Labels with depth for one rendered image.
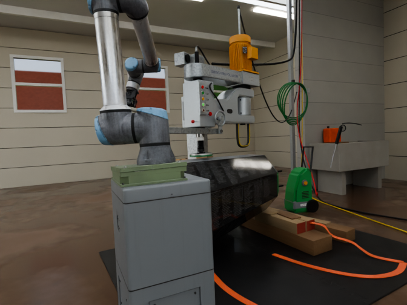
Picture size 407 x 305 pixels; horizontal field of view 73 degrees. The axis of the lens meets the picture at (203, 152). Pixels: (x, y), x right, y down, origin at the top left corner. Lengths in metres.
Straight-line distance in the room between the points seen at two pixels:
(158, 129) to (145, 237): 0.49
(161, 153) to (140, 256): 0.46
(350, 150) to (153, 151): 4.19
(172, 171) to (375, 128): 5.91
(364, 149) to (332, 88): 1.31
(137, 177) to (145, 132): 0.23
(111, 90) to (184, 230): 0.73
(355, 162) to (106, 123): 4.46
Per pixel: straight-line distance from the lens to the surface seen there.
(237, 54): 3.13
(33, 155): 8.39
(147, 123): 1.32
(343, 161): 5.00
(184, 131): 2.40
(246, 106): 3.04
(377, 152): 5.71
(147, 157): 1.32
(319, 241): 2.65
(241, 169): 2.55
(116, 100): 1.38
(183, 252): 1.31
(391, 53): 7.20
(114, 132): 1.36
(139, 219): 1.20
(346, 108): 6.14
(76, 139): 8.34
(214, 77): 2.68
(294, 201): 3.87
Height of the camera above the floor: 1.04
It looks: 3 degrees down
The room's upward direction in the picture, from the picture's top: 2 degrees counter-clockwise
